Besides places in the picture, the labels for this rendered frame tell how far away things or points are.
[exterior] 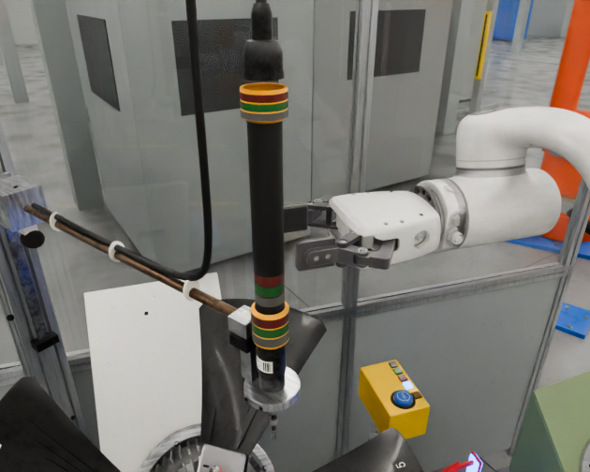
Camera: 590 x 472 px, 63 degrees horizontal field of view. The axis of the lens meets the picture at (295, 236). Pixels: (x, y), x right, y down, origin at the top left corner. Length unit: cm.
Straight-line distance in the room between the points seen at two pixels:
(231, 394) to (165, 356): 25
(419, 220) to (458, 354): 143
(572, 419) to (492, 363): 92
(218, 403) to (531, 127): 58
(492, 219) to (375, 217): 14
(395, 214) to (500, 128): 15
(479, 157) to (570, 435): 73
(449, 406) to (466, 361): 23
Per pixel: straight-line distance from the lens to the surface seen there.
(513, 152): 58
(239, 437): 77
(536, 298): 199
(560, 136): 54
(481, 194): 57
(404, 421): 116
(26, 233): 102
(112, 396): 101
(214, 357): 82
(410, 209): 53
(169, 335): 100
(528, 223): 61
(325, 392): 174
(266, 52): 43
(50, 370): 131
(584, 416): 120
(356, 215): 51
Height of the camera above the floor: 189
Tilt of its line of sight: 27 degrees down
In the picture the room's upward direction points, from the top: straight up
